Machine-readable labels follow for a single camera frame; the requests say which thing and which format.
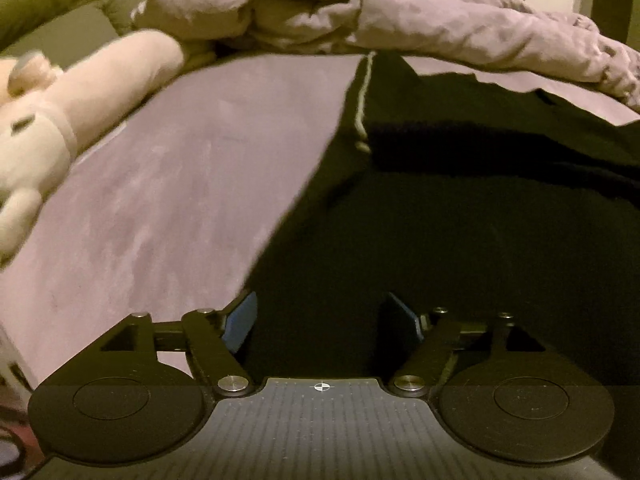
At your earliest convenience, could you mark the purple rumpled duvet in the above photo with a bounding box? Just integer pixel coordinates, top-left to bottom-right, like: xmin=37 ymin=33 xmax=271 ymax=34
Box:
xmin=248 ymin=0 xmax=639 ymax=110

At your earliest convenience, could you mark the black knit sweater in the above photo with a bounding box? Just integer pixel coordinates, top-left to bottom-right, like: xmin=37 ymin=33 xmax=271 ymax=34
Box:
xmin=234 ymin=49 xmax=640 ymax=461

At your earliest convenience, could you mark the purple pillow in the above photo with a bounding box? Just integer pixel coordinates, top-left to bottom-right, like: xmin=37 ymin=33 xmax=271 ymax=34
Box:
xmin=131 ymin=0 xmax=252 ymax=41

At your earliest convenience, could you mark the pink plush toy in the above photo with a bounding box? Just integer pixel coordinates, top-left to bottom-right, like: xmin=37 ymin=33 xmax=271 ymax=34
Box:
xmin=1 ymin=30 xmax=189 ymax=260

